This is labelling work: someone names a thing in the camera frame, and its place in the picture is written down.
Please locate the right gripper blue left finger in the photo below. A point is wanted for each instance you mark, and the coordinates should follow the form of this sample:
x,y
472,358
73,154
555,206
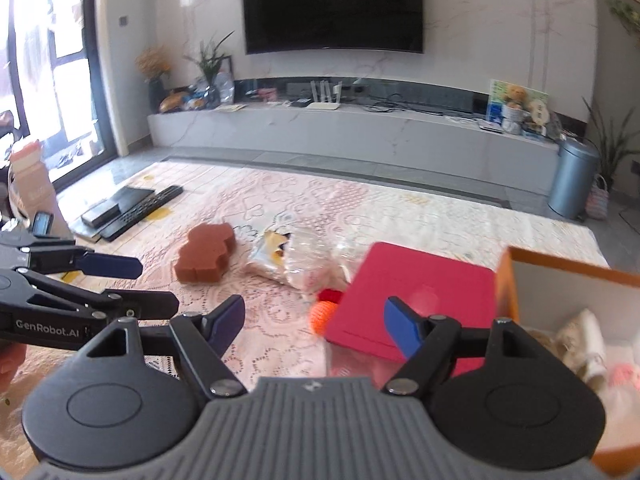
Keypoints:
x,y
223,324

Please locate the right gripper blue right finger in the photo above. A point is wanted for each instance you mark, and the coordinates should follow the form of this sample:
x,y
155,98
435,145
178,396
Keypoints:
x,y
404,326

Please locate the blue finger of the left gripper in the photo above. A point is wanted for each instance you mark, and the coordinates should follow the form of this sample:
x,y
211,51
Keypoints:
x,y
109,266

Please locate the brown sponge block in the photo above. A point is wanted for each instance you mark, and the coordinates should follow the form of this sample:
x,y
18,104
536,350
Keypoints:
x,y
205,257

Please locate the clear plastic snack bag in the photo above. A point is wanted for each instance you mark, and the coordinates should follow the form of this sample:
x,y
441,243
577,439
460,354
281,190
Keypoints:
x,y
305,260

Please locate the person left hand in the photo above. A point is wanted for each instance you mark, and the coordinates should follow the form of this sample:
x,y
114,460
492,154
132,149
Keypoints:
x,y
12,357

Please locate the red box lid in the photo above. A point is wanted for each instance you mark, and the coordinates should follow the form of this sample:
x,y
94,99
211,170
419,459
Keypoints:
x,y
428,283

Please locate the black remote keyboard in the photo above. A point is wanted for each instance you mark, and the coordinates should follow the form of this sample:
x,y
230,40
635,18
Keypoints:
x,y
131,218

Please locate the smartphone with face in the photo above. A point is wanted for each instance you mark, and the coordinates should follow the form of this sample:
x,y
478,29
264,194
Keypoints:
x,y
41,224

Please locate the orange spiky ball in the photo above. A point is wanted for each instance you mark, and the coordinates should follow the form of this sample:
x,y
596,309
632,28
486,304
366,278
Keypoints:
x,y
320,315

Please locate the orange cardboard box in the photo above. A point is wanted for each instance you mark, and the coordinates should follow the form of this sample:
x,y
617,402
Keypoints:
x,y
542,293

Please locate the grey marble tv console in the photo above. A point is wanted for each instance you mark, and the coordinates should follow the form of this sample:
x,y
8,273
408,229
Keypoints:
x,y
390,122

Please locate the dried flowers black vase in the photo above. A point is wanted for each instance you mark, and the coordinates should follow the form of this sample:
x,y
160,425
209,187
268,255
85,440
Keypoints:
x,y
153,64

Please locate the pink woven basket bag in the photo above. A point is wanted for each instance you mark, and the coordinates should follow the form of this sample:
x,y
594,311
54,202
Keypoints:
x,y
597,202

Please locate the green plant in vase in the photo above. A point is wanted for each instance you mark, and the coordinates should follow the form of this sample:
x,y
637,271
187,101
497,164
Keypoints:
x,y
209,61

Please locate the blue metal trash bin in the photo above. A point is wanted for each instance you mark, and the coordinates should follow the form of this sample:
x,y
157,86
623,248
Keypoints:
x,y
578,164

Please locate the teddy bear gift set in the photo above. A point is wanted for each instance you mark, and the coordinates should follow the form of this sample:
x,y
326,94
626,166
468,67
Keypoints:
x,y
518,110

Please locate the white wifi router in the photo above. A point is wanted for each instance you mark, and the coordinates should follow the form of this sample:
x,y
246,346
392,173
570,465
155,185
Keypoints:
x,y
324,96

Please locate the potted floor plant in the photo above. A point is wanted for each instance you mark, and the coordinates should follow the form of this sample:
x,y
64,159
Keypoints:
x,y
613,141

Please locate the black wall television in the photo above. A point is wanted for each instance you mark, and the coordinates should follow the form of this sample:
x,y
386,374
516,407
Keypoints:
x,y
292,25

